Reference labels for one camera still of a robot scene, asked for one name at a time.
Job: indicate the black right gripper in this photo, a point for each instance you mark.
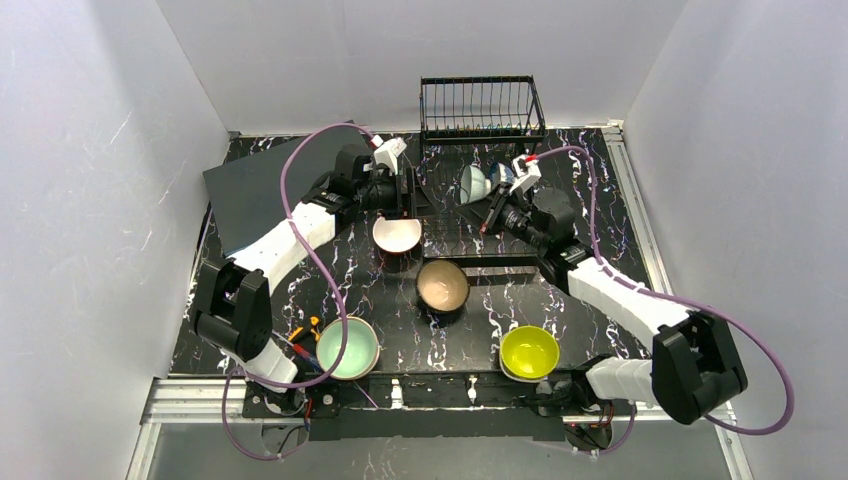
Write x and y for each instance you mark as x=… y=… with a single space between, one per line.
x=499 y=206

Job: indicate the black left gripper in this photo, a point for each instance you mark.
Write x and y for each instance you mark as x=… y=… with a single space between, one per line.
x=406 y=193

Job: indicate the blue floral white bowl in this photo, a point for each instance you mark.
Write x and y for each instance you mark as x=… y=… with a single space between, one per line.
x=500 y=174

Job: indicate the black wire dish rack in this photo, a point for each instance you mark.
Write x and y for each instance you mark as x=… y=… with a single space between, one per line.
x=473 y=120

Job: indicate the celadon green bowl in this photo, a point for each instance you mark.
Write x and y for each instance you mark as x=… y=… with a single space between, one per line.
x=361 y=350

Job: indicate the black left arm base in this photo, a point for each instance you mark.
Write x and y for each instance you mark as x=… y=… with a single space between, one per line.
x=285 y=401

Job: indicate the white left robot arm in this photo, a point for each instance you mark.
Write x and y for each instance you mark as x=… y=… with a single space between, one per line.
x=232 y=304

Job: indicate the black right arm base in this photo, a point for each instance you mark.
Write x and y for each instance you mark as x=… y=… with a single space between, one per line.
x=573 y=396

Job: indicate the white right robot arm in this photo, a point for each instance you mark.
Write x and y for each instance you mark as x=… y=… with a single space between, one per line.
x=694 y=365

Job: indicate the red blue screwdriver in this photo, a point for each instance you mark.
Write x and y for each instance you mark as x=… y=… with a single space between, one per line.
x=301 y=352

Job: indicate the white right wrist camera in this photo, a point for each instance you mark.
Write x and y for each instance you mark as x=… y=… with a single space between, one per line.
x=527 y=173

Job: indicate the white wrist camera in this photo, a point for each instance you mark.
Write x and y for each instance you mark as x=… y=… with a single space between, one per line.
x=387 y=152
x=527 y=173

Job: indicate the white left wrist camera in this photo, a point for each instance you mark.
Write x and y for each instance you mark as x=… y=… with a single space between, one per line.
x=387 y=152

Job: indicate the orange handled pliers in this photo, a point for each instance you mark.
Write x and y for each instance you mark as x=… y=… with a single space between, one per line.
x=302 y=332

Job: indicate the grey blue network switch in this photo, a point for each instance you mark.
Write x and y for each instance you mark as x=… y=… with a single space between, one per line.
x=245 y=193

